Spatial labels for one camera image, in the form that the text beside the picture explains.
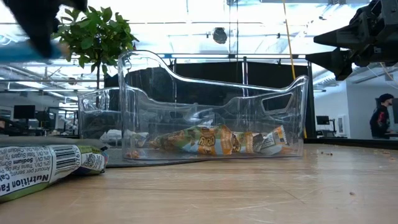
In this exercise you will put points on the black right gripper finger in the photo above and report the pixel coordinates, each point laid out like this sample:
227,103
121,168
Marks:
339,38
339,60

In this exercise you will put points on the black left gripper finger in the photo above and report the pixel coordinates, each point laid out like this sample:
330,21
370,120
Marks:
37,21

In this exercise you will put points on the narrow clear plastic bin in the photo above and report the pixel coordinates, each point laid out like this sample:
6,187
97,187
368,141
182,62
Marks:
93,109

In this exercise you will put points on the green potted plant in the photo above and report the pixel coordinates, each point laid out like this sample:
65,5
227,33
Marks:
93,37

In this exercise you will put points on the black background monitor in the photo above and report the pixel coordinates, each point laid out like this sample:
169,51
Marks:
322,120
24,112

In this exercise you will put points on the person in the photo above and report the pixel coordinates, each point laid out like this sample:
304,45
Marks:
381,121

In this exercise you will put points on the black hanging round device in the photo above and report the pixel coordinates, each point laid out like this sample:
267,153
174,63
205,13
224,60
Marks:
220,35

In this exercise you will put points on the black partition panel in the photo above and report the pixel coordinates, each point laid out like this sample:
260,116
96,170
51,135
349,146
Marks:
217,74

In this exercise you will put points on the black aluminium table frame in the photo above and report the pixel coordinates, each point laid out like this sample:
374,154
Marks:
357,142

